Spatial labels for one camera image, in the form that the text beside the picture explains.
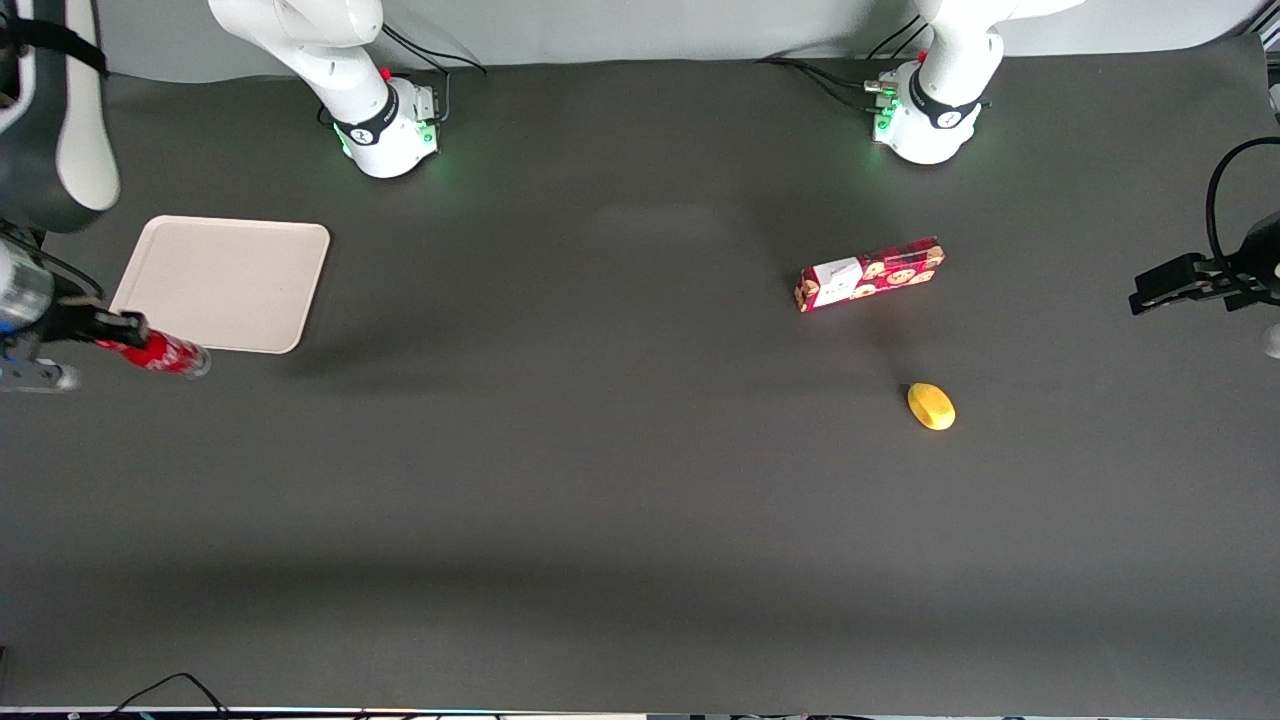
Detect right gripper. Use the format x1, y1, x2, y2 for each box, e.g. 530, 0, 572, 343
0, 238, 151, 367

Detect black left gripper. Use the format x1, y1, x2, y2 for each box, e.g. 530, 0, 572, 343
1129, 212, 1280, 317

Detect red soda can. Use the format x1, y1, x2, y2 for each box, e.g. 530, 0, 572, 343
95, 330, 212, 380

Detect beige rectangular tray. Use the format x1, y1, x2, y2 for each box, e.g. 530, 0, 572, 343
108, 215, 332, 355

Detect yellow lemon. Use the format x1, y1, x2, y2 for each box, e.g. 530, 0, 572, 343
907, 382, 957, 432

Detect red tartan cookie box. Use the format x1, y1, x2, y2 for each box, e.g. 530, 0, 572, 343
794, 236, 946, 314

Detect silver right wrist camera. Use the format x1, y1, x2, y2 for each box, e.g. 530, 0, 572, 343
0, 358, 82, 393

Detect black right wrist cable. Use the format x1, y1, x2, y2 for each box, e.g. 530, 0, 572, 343
0, 218, 105, 303

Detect black looped gripper cable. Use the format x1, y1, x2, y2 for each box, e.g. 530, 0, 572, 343
1206, 137, 1280, 267

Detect black cable at table edge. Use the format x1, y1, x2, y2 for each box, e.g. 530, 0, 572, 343
100, 672, 233, 720

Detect black left arm base cables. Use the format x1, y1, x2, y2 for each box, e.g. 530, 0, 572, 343
755, 14, 929, 113

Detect black arm base cables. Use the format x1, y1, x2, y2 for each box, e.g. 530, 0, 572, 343
318, 22, 489, 129
755, 14, 929, 113

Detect black right arm base cables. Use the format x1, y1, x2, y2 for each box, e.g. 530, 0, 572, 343
318, 22, 489, 129

